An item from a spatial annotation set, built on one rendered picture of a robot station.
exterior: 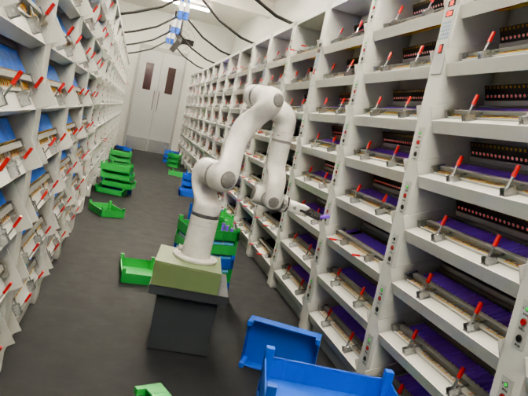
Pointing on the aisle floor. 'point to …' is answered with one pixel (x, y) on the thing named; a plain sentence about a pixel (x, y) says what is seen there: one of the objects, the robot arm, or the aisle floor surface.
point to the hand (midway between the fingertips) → (315, 214)
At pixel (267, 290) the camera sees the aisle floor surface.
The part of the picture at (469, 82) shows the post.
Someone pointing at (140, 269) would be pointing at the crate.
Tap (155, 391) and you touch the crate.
